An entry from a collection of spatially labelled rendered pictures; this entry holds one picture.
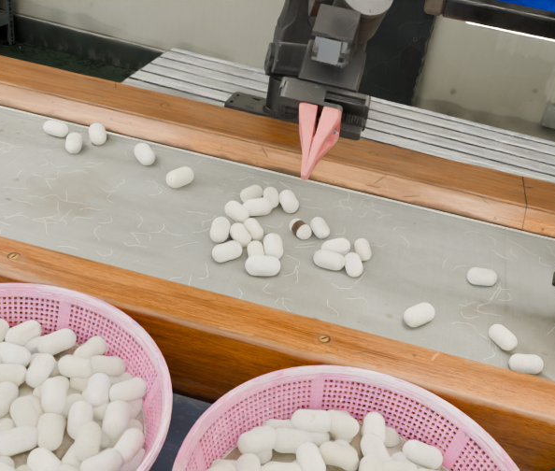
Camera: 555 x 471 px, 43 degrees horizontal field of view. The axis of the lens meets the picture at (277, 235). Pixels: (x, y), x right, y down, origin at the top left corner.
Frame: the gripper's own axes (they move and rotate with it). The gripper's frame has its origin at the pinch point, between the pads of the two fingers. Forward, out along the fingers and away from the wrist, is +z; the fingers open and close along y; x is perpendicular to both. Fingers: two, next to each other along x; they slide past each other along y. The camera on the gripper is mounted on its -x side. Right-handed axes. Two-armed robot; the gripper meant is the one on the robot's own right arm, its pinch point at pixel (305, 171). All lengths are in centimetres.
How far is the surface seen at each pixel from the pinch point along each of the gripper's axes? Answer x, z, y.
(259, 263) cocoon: -2.6, 12.2, -1.8
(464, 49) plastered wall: 162, -129, 29
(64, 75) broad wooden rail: 17.9, -13.3, -40.0
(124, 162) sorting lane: 9.5, 0.7, -23.7
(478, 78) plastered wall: 169, -123, 37
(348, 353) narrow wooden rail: -9.9, 19.9, 9.1
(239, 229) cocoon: 0.8, 8.2, -5.4
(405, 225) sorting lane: 10.3, -0.3, 12.7
